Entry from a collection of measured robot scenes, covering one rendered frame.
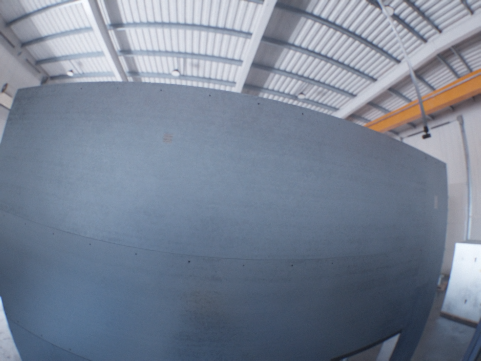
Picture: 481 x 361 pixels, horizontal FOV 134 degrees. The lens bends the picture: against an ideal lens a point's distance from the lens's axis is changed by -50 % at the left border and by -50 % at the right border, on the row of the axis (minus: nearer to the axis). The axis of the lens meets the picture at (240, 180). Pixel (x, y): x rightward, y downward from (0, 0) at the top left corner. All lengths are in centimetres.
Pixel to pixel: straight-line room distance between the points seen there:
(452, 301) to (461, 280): 67
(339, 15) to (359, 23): 67
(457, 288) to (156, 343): 692
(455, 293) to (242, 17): 993
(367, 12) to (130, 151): 669
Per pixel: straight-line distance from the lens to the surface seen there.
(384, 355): 165
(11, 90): 994
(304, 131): 76
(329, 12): 661
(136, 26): 753
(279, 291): 74
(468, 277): 690
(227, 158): 64
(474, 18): 772
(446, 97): 834
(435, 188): 149
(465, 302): 702
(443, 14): 766
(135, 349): 88
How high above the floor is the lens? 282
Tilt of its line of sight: 7 degrees up
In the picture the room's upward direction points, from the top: 6 degrees clockwise
